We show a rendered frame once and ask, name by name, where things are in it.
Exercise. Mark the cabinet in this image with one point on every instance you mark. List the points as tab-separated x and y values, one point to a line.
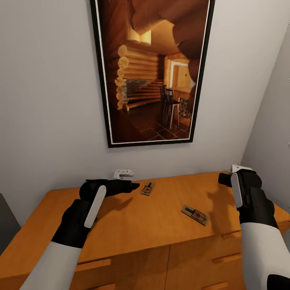
144	242

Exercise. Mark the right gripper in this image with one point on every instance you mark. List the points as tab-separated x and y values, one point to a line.
225	179

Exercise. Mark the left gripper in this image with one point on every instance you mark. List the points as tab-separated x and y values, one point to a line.
124	186

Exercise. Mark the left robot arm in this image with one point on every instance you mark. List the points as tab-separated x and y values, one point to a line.
56	268

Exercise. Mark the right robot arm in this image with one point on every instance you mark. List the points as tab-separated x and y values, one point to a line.
266	259

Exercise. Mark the mousetrap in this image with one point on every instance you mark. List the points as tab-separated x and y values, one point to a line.
194	214
94	224
148	188

